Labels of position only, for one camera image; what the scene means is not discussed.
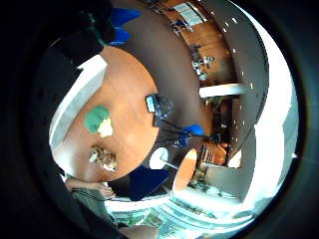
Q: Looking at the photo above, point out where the blue chair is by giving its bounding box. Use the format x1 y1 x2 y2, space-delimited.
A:
175 123 205 149
109 7 143 28
128 164 170 202
108 27 132 47

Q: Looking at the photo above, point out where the striped tiger soft toy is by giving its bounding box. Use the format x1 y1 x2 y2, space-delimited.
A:
88 144 120 172

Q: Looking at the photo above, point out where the pale yellow soft toy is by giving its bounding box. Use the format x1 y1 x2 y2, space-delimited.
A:
97 117 115 138

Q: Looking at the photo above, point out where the black tripod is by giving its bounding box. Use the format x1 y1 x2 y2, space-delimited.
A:
153 116 213 147

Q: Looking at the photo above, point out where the the person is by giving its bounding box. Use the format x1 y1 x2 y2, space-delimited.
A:
70 187 161 239

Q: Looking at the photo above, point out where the white pillar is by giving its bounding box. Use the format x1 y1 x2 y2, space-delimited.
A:
198 83 250 100

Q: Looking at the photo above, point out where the small round wooden table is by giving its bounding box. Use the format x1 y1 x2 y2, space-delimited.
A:
171 147 199 193

